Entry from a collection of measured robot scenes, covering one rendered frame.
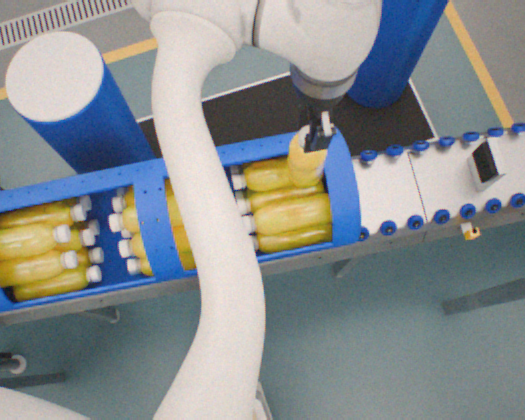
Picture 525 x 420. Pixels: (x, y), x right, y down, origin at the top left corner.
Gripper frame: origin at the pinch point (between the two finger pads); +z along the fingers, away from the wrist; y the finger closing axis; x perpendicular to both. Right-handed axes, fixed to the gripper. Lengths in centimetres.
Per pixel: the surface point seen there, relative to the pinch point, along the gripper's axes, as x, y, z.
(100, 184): 43, 7, 26
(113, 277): 48, -9, 48
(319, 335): -9, -33, 147
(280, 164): 2.9, 5.9, 32.4
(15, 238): 64, 0, 28
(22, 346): 118, -13, 147
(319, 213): -3.3, -6.9, 33.1
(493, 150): -51, 1, 39
